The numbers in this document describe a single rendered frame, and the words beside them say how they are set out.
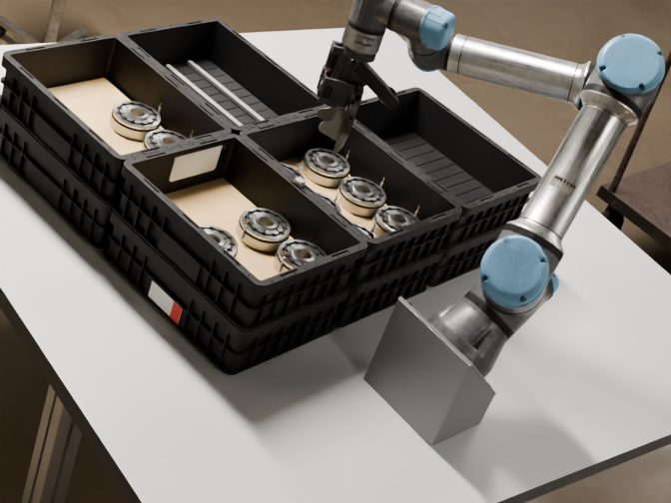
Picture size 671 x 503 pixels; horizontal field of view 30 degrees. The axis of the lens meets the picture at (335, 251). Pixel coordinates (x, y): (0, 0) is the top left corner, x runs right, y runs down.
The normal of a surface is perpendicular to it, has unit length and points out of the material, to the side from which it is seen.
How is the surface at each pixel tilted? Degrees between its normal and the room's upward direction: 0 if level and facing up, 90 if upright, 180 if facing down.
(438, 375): 90
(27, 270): 0
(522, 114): 0
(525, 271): 57
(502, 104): 0
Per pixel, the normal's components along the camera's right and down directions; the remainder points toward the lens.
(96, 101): 0.29, -0.77
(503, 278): -0.21, -0.08
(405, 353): -0.71, 0.21
